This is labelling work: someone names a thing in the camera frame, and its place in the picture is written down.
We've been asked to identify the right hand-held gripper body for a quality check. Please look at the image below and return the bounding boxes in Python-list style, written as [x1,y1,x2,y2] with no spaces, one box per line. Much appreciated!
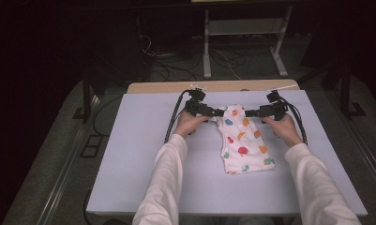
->
[260,83,298,121]

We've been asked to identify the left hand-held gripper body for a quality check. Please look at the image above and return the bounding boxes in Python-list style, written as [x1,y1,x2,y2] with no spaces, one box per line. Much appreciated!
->
[184,83,215,118]

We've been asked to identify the white fruit print pants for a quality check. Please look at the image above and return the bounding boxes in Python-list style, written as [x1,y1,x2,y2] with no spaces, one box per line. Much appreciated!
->
[211,104,276,175]

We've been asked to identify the person's left hand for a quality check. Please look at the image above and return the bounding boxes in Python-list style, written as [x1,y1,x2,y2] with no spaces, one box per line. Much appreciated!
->
[173,112,210,139]

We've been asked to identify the person's right hand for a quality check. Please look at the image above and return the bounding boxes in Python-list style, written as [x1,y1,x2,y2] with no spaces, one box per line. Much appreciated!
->
[263,112,304,148]

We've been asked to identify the light wooden table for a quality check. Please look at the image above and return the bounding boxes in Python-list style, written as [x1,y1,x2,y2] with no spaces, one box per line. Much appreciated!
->
[127,79,301,95]

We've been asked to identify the white metal stand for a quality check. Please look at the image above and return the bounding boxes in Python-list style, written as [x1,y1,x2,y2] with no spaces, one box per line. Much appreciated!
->
[203,6,293,80]

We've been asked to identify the black metal stand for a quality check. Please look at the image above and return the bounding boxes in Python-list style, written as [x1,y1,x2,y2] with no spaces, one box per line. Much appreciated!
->
[71,69,98,124]
[338,62,367,119]

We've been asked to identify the right hand-held gripper black cable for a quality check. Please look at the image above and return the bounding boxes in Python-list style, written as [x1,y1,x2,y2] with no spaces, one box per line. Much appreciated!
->
[278,95,308,145]

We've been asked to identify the hand-held gripper black cable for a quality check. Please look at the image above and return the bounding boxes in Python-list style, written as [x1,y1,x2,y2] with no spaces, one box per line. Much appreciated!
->
[278,95,308,145]
[163,89,193,144]

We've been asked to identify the left hand-held gripper black cable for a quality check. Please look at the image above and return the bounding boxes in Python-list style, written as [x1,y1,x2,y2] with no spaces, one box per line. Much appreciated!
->
[163,89,193,144]

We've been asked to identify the black floor cable bundle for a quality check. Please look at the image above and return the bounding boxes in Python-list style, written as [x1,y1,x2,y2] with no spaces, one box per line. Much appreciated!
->
[150,52,206,83]

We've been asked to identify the white floor cable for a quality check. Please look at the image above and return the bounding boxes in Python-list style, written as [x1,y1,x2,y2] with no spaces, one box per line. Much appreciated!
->
[213,49,242,81]

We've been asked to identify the black looped floor cable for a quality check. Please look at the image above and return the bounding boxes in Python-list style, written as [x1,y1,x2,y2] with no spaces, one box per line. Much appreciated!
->
[92,94,125,137]

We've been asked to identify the metal floor rail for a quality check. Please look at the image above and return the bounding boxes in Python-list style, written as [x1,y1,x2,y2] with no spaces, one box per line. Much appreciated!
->
[329,90,376,191]
[35,93,103,225]

